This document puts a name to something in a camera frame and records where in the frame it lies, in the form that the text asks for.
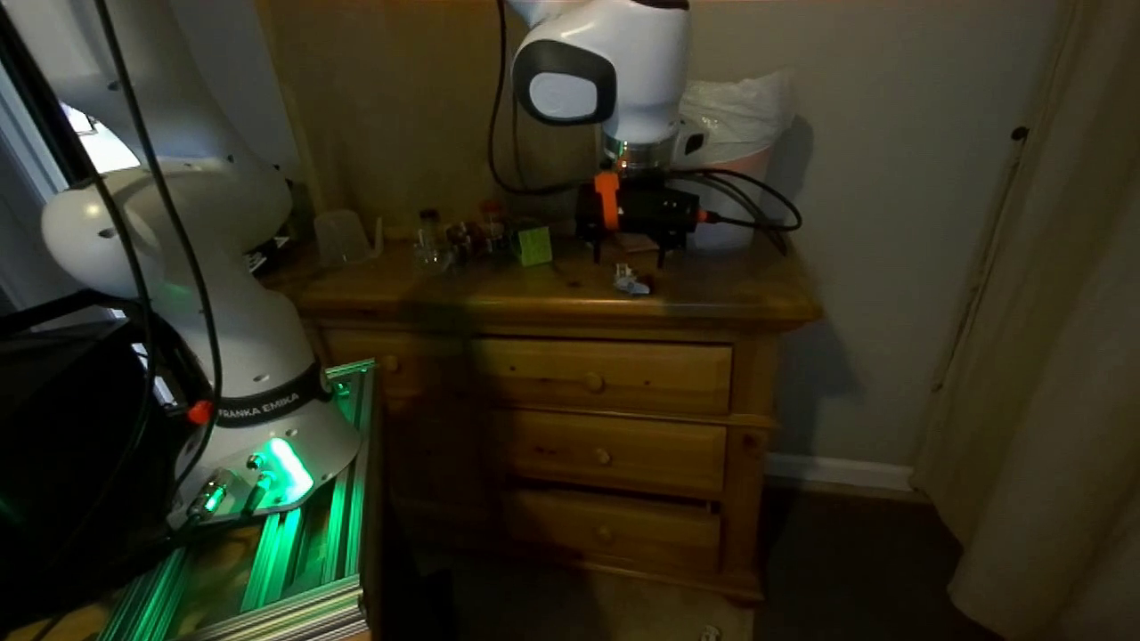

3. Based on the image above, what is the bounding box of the white bin with plastic liner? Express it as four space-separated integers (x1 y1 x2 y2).
674 68 802 255

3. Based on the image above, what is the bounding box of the small clear bottle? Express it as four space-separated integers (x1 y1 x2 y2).
408 210 453 274

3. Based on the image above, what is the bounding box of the aluminium extrusion robot stand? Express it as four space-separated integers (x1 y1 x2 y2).
0 351 384 641

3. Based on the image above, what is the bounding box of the window with white frame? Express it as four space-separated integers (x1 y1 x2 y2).
0 0 122 306

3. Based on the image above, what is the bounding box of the clear glass jar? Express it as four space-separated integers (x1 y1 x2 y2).
308 205 374 274

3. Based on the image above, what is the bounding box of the cluster of small dark trinkets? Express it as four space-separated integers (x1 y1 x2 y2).
445 210 518 262

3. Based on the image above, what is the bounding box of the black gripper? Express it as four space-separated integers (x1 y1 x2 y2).
572 172 705 267

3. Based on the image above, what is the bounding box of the tall wooden panel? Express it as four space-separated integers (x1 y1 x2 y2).
252 0 561 247

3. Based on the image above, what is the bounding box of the dresser drawer with round knob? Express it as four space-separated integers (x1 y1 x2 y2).
503 410 731 502
495 485 725 585
472 336 737 419

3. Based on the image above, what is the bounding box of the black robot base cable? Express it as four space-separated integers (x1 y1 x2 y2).
87 0 226 478

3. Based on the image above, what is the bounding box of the beige curtain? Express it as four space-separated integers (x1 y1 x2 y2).
910 0 1140 641

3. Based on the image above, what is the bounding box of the wooden pine dresser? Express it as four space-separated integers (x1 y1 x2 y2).
288 225 828 641

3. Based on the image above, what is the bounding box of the small white packet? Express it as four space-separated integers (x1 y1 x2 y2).
609 258 657 304

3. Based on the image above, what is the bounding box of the small green box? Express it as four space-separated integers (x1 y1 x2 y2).
514 225 560 269

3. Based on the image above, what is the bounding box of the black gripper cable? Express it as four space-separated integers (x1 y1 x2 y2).
483 0 808 242

